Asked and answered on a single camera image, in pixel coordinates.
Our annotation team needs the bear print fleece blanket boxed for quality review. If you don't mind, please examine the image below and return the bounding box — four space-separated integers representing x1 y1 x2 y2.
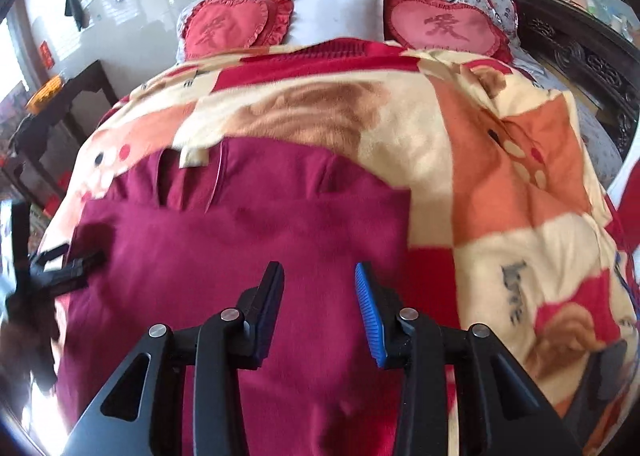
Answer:
43 46 639 455

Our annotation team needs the orange object on table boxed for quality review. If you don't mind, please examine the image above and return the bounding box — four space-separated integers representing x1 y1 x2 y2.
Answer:
26 75 64 115

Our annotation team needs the dark wooden side table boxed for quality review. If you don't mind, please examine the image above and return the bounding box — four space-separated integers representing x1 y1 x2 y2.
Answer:
1 60 118 209

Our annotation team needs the dark carved wooden headboard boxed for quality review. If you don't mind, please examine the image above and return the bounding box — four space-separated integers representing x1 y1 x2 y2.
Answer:
513 0 639 157

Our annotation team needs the maroon knit garment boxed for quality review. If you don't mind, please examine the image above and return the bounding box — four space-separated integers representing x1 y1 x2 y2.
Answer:
56 138 410 455

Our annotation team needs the red heart pillow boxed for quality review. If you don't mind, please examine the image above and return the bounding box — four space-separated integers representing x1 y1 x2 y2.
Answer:
383 0 513 63
178 0 294 60

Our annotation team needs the left red heart pillow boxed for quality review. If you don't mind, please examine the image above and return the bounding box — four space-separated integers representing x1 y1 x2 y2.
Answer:
178 0 294 60

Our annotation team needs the white rectangular pillow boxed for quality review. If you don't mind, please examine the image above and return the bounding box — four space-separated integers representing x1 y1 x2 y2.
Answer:
283 0 384 46

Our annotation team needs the right red heart pillow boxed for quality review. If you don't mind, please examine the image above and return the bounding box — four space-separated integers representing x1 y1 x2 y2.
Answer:
383 0 513 63

